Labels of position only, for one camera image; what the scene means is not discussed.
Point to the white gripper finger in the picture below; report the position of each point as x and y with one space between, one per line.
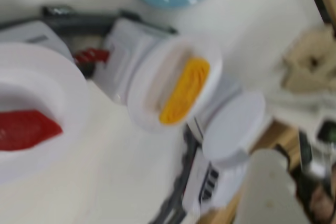
265 195

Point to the yellow egg nigiri sushi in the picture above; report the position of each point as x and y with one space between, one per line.
183 93

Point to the red tuna nigiri sushi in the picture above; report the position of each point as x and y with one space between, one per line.
23 129

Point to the person's bare hand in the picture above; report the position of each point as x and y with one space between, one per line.
323 201

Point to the red train coupler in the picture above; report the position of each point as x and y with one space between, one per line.
90 55

